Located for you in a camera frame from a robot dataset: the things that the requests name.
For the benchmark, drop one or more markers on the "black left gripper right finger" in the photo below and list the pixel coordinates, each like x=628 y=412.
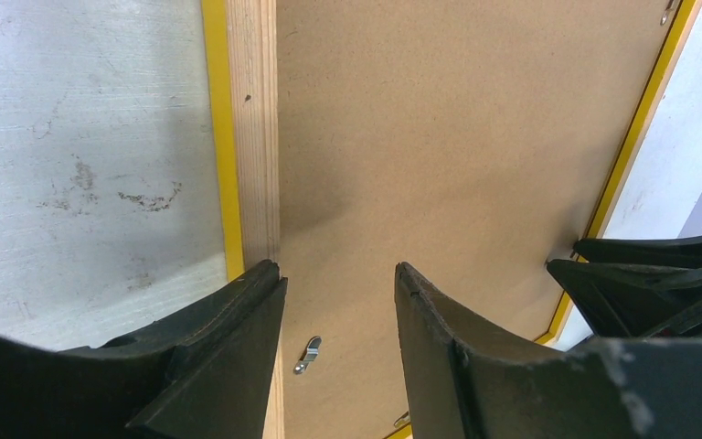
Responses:
x=467 y=377

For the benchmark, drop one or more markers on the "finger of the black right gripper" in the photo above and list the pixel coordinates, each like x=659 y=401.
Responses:
x=678 y=253
x=633 y=300

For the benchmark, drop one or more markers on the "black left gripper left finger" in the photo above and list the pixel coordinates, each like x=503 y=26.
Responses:
x=202 y=372

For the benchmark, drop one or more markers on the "brown cardboard backing board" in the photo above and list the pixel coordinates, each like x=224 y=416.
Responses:
x=436 y=151

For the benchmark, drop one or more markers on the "yellow wooden picture frame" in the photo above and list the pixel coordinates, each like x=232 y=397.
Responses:
x=248 y=133

